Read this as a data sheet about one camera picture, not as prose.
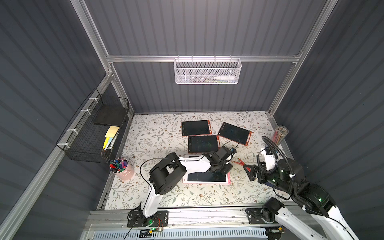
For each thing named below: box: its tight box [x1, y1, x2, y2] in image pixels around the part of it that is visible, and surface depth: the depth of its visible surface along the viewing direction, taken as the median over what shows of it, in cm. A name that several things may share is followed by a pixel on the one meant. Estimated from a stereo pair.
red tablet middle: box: [188, 135, 221, 154], surface depth 104 cm
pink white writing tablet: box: [182, 170, 231, 185], surface depth 88 cm
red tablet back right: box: [217, 122, 252, 146], surface depth 111 cm
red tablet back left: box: [181, 120, 213, 137], surface depth 114 cm
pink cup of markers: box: [109, 157, 135, 181], surface depth 81 cm
